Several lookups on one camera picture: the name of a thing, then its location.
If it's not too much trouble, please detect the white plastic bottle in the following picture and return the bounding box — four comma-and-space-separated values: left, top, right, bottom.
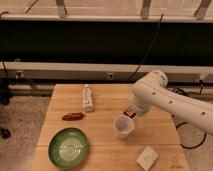
82, 84, 94, 112

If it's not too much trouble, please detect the red chili pepper toy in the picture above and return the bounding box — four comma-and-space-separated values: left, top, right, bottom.
62, 112, 84, 121

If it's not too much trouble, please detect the black hanging cable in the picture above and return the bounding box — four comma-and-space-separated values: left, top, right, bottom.
125, 12, 165, 83

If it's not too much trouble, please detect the black floor cable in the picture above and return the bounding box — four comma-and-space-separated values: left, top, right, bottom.
171, 87, 208, 150

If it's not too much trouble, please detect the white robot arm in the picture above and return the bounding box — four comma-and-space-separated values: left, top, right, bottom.
132, 70, 213, 135

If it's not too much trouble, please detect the black object on floor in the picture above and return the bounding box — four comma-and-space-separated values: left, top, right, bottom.
0, 127, 11, 139

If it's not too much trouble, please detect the white sponge block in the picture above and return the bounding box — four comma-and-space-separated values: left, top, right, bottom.
136, 146, 158, 171

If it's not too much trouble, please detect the brown chocolate bar box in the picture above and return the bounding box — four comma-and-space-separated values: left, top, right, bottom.
124, 106, 136, 118

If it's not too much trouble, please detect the green ceramic bowl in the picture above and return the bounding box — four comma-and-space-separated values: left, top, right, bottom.
48, 127, 89, 169

